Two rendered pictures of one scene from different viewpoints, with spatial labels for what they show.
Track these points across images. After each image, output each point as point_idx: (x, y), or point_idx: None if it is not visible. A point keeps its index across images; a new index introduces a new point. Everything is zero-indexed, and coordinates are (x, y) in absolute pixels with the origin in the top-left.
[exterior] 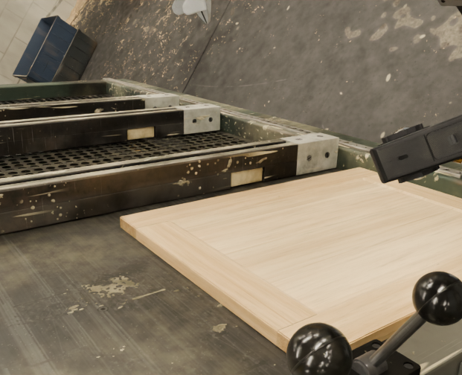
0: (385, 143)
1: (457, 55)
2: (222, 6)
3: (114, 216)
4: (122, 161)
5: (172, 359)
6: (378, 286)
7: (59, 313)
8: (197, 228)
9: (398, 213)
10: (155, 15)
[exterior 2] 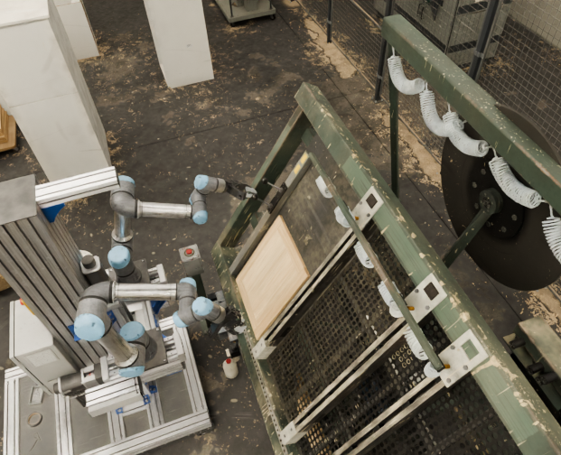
0: (242, 192)
1: None
2: None
3: None
4: (301, 301)
5: (296, 215)
6: (268, 244)
7: (313, 225)
8: (293, 271)
9: (257, 290)
10: None
